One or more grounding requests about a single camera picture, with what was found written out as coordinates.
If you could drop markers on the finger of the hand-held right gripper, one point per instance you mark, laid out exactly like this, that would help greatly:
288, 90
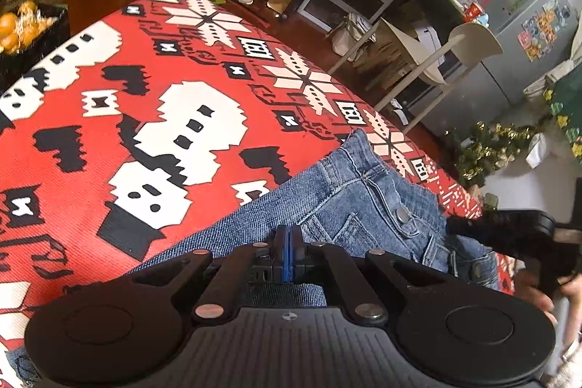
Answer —
475, 229

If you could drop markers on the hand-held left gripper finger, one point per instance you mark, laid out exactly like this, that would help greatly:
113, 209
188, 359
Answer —
281, 254
292, 254

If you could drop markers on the blue denim jeans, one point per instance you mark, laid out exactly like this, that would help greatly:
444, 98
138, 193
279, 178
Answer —
345, 197

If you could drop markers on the person's right hand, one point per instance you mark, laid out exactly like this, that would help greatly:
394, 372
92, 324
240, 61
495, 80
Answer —
539, 299

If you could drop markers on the small decorated Christmas tree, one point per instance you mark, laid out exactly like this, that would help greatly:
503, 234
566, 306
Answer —
486, 151

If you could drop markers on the green cloth with gold print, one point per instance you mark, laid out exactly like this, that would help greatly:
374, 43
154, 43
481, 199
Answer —
568, 110

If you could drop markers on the beige chair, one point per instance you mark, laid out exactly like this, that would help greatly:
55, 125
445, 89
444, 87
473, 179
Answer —
473, 42

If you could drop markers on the grey refrigerator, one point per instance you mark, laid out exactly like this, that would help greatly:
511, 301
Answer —
514, 42

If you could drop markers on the red patterned blanket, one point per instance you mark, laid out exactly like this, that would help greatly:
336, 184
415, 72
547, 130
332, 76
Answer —
91, 197

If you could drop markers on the canvas tote bag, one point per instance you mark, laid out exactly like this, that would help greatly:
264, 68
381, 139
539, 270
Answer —
354, 35

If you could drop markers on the black crate of oranges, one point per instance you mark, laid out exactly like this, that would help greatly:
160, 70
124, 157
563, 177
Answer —
27, 29

